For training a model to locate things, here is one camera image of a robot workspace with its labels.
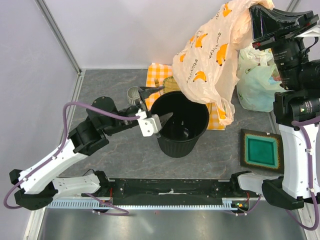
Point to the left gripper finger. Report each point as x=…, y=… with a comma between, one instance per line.
x=164, y=119
x=145, y=92

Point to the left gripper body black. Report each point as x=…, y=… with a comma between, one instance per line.
x=132, y=111

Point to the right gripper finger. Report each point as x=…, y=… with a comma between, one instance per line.
x=262, y=21
x=289, y=22

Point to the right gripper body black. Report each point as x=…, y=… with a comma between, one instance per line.
x=292, y=54

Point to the black plastic trash bin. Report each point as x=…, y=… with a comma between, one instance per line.
x=188, y=123

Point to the orange banana print plastic bag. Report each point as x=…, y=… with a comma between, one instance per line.
x=206, y=69

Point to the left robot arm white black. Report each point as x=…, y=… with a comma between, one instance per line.
x=37, y=186

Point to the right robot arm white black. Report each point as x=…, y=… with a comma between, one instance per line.
x=297, y=109

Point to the green plastic bag of trash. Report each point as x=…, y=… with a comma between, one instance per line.
x=257, y=84

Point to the striped ceramic cup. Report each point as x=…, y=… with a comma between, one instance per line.
x=133, y=96

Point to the gold fork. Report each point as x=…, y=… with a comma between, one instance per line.
x=156, y=82

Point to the yellow white checkered cloth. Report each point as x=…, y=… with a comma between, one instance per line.
x=161, y=71

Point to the woven bamboo tray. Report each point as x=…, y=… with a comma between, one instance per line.
x=170, y=85

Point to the green square dish black rim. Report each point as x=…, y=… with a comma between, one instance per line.
x=263, y=150

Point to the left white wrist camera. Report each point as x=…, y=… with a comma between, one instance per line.
x=148, y=125

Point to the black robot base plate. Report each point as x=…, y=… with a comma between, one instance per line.
x=170, y=191

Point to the grey slotted cable duct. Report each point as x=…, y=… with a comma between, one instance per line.
x=91, y=204

